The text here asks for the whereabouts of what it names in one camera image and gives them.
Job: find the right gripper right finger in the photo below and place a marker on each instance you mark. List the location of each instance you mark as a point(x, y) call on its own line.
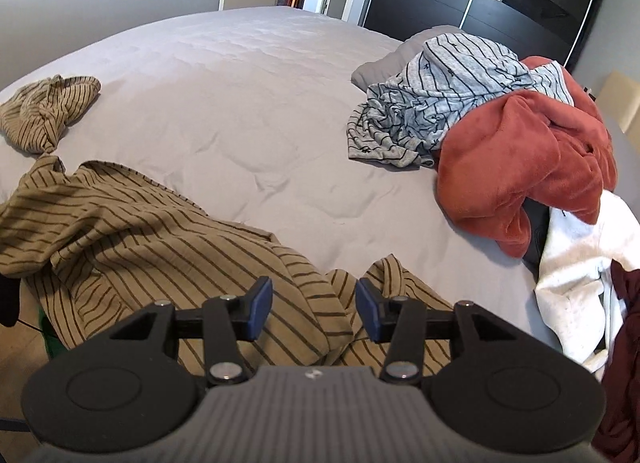
point(399, 322)

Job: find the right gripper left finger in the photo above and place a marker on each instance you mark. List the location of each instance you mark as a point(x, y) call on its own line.
point(230, 319)

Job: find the tan striped shirt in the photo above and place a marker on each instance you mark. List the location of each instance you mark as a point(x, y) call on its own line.
point(102, 242)

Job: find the white garment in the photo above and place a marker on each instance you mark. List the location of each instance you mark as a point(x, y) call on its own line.
point(575, 292)

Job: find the grey striped garment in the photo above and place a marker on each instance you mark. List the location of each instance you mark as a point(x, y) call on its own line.
point(405, 118)

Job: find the rust red fleece blanket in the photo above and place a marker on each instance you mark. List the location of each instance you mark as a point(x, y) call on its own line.
point(537, 137)

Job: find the white bed sheet mattress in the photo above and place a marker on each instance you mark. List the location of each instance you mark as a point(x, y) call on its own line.
point(245, 112)

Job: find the dark maroon garment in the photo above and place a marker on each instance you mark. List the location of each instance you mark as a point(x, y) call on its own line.
point(617, 437)

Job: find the grey pillow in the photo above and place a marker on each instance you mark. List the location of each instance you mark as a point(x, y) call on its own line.
point(371, 73)

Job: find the tan striped shorts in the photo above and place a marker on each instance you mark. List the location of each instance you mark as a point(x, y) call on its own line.
point(35, 118)

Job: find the beige padded headboard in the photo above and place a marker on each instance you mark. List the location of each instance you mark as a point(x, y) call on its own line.
point(619, 98)

